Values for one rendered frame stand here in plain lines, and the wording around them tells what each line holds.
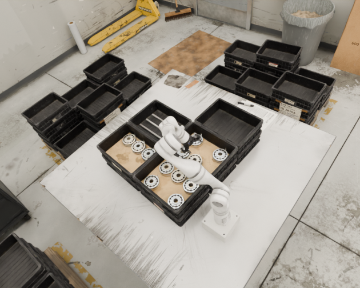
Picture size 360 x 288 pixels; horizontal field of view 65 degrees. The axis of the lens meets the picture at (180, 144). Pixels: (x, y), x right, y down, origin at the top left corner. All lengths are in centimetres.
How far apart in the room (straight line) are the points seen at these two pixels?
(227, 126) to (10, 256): 184
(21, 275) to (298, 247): 209
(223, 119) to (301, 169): 66
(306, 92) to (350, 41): 125
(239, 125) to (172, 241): 95
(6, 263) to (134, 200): 102
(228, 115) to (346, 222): 136
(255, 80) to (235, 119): 112
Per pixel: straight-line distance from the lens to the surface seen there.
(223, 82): 336
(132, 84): 337
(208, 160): 192
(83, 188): 220
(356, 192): 299
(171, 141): 122
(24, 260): 242
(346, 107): 366
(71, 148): 311
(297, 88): 300
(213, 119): 217
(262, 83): 317
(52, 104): 336
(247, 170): 204
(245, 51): 364
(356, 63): 410
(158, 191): 184
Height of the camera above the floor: 241
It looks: 51 degrees down
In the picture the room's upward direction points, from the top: 11 degrees counter-clockwise
